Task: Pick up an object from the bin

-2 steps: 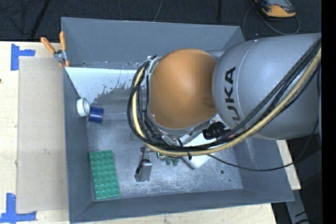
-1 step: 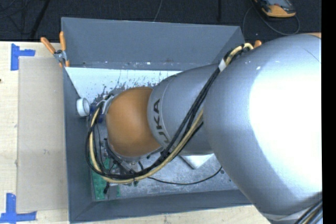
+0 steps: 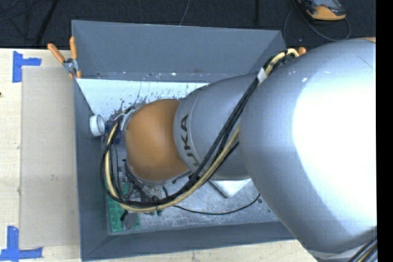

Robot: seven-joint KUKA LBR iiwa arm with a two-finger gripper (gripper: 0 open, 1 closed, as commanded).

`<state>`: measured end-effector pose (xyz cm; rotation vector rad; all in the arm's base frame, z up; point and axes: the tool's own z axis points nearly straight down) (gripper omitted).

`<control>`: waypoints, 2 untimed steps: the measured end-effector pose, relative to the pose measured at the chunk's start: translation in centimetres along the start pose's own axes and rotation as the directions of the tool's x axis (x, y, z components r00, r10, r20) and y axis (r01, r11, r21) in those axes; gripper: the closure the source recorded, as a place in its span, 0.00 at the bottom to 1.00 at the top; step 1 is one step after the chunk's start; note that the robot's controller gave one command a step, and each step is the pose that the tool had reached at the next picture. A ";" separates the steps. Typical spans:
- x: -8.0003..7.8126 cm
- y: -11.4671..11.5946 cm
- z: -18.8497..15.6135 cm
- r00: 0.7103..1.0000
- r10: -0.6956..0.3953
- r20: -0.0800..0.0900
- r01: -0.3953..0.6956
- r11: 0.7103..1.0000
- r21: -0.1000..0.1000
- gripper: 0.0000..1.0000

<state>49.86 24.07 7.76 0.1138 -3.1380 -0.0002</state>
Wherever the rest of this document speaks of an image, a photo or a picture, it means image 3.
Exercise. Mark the dark green flat block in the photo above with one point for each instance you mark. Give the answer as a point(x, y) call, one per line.
point(116, 218)

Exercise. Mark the white flat block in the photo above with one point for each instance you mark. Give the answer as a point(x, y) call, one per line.
point(229, 187)

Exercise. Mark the white cup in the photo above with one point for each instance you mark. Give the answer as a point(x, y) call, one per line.
point(97, 125)

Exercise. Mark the grey metal bin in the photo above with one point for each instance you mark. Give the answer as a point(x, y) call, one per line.
point(172, 49)

